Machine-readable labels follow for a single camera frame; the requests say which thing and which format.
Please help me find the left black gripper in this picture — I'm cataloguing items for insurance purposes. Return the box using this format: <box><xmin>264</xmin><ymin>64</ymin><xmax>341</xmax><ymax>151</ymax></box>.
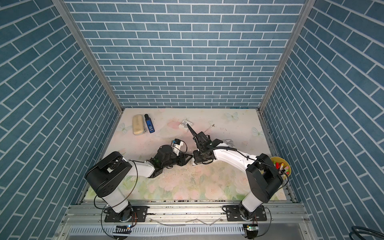
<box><xmin>161</xmin><ymin>152</ymin><xmax>193</xmax><ymax>169</ymax></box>

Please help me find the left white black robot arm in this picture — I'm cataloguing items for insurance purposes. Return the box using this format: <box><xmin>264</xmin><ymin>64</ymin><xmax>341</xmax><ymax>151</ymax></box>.
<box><xmin>85</xmin><ymin>145</ymin><xmax>193</xmax><ymax>214</ymax></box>

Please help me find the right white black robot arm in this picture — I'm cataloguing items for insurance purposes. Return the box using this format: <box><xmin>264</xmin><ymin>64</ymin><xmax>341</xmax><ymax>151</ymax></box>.
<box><xmin>191</xmin><ymin>130</ymin><xmax>284</xmax><ymax>219</ymax></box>

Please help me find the beige zippered pencil case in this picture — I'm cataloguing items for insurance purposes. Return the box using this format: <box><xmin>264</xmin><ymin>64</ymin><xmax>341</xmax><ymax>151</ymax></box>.
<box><xmin>132</xmin><ymin>115</ymin><xmax>145</xmax><ymax>136</ymax></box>

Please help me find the yellow pen cup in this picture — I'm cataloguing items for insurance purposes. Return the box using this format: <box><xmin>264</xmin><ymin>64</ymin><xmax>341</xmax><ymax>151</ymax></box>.
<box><xmin>271</xmin><ymin>157</ymin><xmax>292</xmax><ymax>179</ymax></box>

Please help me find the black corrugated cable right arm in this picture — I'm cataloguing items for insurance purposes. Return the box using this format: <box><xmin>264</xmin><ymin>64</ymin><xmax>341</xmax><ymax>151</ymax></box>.
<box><xmin>186</xmin><ymin>123</ymin><xmax>202</xmax><ymax>143</ymax></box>

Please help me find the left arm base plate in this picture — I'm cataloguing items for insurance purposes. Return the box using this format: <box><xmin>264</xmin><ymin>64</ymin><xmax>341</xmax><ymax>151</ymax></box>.
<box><xmin>103</xmin><ymin>205</ymin><xmax>149</xmax><ymax>224</ymax></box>

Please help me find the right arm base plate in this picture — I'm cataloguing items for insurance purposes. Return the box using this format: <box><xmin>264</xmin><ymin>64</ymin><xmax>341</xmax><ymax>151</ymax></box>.
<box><xmin>222</xmin><ymin>204</ymin><xmax>267</xmax><ymax>222</ymax></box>

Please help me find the aluminium front rail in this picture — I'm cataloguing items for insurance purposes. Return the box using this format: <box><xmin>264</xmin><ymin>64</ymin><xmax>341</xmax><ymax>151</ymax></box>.
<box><xmin>54</xmin><ymin>201</ymin><xmax>317</xmax><ymax>240</ymax></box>

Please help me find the black cable coil corner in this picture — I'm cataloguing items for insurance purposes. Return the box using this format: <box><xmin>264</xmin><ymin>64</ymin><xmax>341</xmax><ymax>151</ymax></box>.
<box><xmin>349</xmin><ymin>226</ymin><xmax>384</xmax><ymax>240</ymax></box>

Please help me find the aluminium corner post right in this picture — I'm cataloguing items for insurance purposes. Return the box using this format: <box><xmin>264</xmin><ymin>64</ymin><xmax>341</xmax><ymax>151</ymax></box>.
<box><xmin>259</xmin><ymin>0</ymin><xmax>316</xmax><ymax>113</ymax></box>

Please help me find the aluminium corner post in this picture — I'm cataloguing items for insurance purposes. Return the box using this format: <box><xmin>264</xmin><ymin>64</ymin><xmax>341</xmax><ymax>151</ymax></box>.
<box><xmin>52</xmin><ymin>0</ymin><xmax>124</xmax><ymax>114</ymax></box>
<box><xmin>259</xmin><ymin>0</ymin><xmax>316</xmax><ymax>113</ymax></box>

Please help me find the aluminium corner post left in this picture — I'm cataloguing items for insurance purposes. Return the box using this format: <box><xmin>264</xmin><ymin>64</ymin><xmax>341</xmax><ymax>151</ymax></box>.
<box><xmin>52</xmin><ymin>0</ymin><xmax>124</xmax><ymax>114</ymax></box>

